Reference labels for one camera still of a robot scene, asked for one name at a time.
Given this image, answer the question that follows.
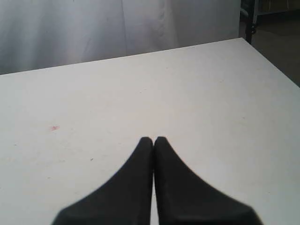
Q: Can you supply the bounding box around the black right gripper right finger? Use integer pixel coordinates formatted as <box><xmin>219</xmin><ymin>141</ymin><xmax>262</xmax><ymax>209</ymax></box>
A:
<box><xmin>154</xmin><ymin>137</ymin><xmax>258</xmax><ymax>225</ymax></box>

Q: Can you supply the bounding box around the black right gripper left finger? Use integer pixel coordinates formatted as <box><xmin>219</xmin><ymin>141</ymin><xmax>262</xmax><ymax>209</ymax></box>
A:
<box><xmin>53</xmin><ymin>137</ymin><xmax>154</xmax><ymax>225</ymax></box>

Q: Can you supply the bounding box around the white backdrop cloth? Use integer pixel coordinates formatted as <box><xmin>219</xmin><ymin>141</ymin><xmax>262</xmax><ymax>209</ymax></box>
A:
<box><xmin>0</xmin><ymin>0</ymin><xmax>240</xmax><ymax>74</ymax></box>

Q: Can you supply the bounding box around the black metal stand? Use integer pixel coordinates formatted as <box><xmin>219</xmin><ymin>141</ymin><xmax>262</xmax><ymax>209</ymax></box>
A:
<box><xmin>240</xmin><ymin>0</ymin><xmax>300</xmax><ymax>44</ymax></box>

